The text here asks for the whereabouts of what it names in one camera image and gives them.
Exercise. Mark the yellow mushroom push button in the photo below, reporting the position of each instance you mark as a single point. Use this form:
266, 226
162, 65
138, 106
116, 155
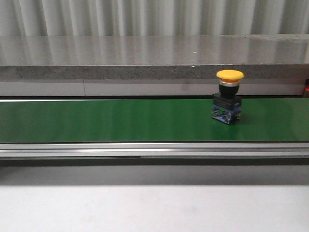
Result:
226, 103

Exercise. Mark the grey stone countertop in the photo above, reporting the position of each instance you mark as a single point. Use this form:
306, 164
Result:
151, 65

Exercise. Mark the green conveyor belt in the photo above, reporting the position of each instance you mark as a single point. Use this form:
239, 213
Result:
174, 120

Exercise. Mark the white pleated curtain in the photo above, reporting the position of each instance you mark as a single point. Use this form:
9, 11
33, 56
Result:
152, 17

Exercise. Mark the aluminium conveyor frame rail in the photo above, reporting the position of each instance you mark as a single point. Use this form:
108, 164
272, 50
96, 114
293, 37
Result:
155, 150

